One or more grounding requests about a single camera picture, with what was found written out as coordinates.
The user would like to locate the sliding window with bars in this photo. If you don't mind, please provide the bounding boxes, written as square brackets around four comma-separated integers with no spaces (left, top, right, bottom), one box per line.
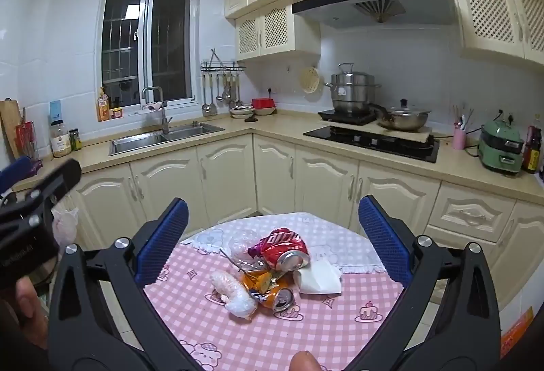
[100,0,198,110]

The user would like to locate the pink utensil holder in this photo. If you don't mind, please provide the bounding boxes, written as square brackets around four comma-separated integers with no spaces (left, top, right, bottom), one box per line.
[452,125,468,151]

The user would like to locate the yellow packet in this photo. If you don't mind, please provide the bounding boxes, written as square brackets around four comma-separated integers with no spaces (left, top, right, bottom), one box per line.
[97,87,111,122]

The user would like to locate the round bamboo strainer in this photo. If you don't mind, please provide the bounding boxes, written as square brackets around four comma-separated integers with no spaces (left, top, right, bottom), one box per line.
[300,66,320,94]

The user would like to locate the dark sauce bottle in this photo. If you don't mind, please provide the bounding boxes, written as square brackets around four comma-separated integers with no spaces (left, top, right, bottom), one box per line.
[523,125,543,175]

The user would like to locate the cream lower cabinets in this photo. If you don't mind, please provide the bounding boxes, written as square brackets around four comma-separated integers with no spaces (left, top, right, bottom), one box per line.
[38,133,544,312]

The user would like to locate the white tissue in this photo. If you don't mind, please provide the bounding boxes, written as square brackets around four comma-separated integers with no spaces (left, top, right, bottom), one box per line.
[293,260,343,295]

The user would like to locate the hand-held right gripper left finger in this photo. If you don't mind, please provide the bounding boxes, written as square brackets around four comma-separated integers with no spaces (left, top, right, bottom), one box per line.
[48,197,200,371]

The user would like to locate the stainless steel double sink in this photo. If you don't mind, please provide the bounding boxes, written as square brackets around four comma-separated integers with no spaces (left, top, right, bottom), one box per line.
[108,121,226,156]

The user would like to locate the wide cream lattice cabinet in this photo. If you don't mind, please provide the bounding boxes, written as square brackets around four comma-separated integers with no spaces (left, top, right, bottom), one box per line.
[448,0,544,65]

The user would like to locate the crushed clear plastic bottle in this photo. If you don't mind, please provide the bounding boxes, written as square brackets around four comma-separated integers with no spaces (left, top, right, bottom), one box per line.
[228,229,266,270]

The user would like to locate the orange cardboard box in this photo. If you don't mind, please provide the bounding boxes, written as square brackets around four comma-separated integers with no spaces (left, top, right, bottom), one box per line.
[499,307,535,350]

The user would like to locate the pink checked tablecloth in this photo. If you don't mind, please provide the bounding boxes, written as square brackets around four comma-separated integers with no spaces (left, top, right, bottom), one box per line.
[142,244,409,371]

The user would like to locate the person's left hand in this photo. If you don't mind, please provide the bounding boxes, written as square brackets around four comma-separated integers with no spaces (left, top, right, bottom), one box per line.
[15,274,49,350]

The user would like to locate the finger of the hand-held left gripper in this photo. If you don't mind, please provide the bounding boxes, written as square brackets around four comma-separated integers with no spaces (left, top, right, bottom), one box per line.
[0,156,35,195]
[0,160,82,229]

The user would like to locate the hanging white plastic bag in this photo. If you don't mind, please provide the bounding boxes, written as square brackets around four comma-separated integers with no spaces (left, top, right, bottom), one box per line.
[51,207,80,247]

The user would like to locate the stainless steel steamer pot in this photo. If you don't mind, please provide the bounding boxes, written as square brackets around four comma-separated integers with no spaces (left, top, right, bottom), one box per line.
[325,63,382,114]

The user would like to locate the white foam net bag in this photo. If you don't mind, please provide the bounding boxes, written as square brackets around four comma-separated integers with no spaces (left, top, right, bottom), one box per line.
[209,270,258,319]

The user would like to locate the metal wok with lid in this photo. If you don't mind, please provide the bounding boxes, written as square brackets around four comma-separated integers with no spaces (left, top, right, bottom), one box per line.
[369,99,432,131]

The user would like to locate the wooden cutting board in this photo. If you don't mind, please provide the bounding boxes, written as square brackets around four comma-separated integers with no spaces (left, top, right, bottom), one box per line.
[0,99,23,160]

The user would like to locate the wall utensil rack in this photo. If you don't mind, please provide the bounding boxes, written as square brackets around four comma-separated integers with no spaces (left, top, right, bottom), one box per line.
[200,49,247,72]

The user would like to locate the black induction cooker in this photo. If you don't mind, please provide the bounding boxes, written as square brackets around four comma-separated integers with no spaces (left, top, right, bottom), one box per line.
[317,108,377,126]

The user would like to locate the metal kitchen faucet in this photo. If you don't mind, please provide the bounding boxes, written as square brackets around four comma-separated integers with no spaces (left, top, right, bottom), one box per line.
[141,86,173,135]

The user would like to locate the small cream lattice cabinet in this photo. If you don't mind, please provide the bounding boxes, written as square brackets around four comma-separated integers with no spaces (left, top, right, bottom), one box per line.
[235,0,322,61]

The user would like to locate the glass jar with white lid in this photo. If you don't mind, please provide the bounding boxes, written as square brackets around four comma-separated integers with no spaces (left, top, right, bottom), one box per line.
[50,119,72,158]

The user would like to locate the red handled kitchen tools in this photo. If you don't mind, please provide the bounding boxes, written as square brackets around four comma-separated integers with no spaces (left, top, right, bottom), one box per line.
[16,108,43,168]

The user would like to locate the light wooden board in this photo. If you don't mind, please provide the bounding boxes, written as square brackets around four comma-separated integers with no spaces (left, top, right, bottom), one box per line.
[323,120,434,145]

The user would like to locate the person's right hand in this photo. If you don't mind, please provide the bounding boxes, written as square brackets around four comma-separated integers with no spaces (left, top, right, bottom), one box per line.
[290,351,324,371]

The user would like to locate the crushed orange can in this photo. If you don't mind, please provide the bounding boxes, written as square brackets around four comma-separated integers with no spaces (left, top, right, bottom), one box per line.
[251,286,296,311]

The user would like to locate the crushed red can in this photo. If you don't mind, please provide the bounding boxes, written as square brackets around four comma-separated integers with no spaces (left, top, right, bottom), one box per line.
[260,227,312,272]

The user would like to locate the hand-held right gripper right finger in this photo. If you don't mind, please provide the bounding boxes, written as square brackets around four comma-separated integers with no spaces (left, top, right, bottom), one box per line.
[344,195,502,371]

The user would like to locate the red bowl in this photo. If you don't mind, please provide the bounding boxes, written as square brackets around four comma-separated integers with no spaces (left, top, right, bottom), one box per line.
[251,98,278,116]

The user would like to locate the chopsticks in holder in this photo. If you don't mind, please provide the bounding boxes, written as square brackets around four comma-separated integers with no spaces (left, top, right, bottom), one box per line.
[453,103,475,130]

